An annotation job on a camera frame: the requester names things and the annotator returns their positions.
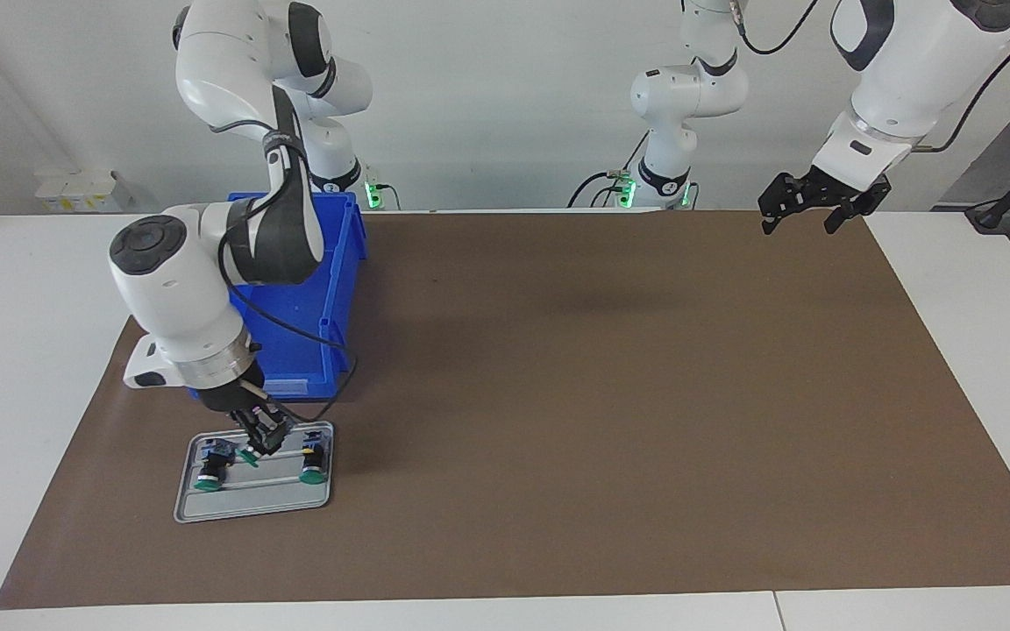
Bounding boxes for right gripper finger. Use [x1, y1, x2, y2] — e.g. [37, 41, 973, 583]
[258, 407, 295, 453]
[233, 409, 266, 457]

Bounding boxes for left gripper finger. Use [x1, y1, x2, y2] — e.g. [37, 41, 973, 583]
[757, 174, 817, 236]
[823, 202, 885, 236]

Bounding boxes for green button yellow marked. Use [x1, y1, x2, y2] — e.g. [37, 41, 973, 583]
[297, 431, 331, 486]

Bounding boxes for green button blue block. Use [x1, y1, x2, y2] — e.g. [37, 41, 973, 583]
[192, 438, 238, 492]

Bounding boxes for silver metal tray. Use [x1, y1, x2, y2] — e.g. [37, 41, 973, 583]
[174, 421, 335, 524]

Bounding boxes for blue plastic storage bin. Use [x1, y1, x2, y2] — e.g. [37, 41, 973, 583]
[229, 191, 368, 402]

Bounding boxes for white small boxes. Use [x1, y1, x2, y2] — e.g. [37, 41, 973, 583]
[34, 168, 136, 214]

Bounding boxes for brown table mat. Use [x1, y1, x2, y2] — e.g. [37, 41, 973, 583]
[0, 209, 1010, 610]

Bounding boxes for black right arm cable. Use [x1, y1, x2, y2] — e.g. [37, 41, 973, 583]
[217, 123, 359, 426]

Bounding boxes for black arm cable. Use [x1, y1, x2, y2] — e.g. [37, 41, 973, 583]
[217, 123, 359, 426]
[729, 0, 1010, 154]

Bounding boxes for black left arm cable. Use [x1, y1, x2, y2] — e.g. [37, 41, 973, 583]
[729, 0, 1010, 154]

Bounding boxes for black base cable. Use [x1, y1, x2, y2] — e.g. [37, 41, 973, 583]
[568, 171, 624, 209]

